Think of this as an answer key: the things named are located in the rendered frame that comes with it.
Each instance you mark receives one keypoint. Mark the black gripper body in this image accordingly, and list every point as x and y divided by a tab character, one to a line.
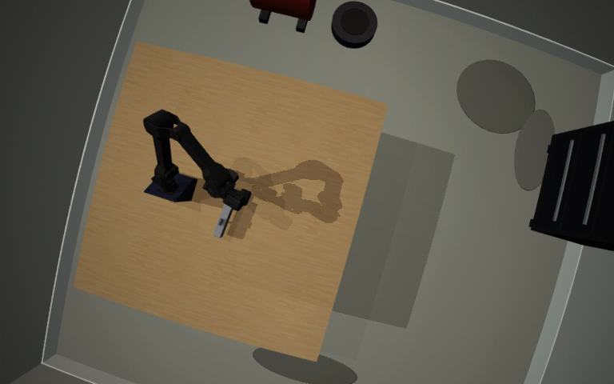
245	193

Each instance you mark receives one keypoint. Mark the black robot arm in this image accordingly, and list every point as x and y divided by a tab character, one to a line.
219	181

